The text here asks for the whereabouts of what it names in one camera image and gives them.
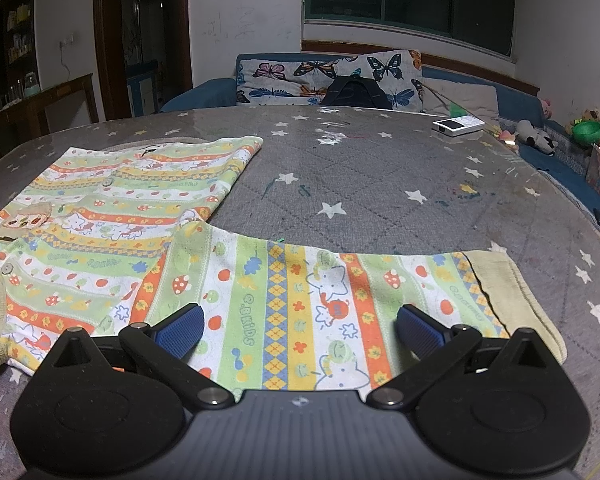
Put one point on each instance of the white wall socket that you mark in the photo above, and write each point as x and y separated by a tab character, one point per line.
67	40

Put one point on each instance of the pink plush toy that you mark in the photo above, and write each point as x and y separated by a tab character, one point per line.
546	107

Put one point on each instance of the black and white plush toy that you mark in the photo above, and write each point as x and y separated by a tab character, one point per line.
536	137

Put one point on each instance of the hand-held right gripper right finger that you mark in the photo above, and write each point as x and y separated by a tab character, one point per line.
416	330

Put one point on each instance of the dark wooden door frame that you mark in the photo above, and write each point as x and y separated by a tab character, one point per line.
105	40

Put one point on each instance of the blue cabinet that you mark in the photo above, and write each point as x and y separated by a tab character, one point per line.
142	90

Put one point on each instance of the grey star print tablecloth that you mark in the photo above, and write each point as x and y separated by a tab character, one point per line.
360	175

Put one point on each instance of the butterfly print cushion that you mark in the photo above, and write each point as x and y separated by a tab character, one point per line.
275	77
390	72

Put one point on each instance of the beige cushion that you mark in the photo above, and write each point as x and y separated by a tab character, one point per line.
462	97

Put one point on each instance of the white flat handheld device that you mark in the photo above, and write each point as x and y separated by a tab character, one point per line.
457	126

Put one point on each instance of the black backpack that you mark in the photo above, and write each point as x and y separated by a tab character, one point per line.
354	92

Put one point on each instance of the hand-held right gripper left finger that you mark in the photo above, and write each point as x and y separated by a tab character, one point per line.
184	329

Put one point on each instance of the wall shelf with bottles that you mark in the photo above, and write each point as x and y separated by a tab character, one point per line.
17	25

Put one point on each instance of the small colourful toys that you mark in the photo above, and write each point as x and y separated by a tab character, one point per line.
507	139

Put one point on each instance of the small brown plush toy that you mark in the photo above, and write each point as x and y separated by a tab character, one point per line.
587	116

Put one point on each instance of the striped cartoon print child's shirt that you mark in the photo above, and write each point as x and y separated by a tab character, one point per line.
290	285

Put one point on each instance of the green plastic bowl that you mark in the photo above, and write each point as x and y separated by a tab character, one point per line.
589	132

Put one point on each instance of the dark wooden side table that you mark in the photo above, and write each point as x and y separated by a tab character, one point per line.
55	102

